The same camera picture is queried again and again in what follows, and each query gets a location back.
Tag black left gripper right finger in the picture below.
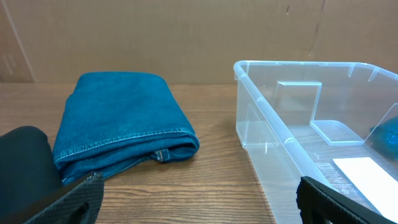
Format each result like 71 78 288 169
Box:
296 176 395 224

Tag sparkly blue garment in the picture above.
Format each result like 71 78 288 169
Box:
370 117 397 160

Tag blue denim jeans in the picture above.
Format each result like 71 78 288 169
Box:
53 72 200 184

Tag black garment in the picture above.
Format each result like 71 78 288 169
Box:
1 126 62 217

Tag clear plastic storage bin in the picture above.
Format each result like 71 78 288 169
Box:
234 60 397 223

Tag white label in bin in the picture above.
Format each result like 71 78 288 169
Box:
333 157 397 223

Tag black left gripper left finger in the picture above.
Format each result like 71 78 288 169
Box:
0 171 105 224

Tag cardboard back panel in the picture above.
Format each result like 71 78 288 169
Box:
1 0 397 83

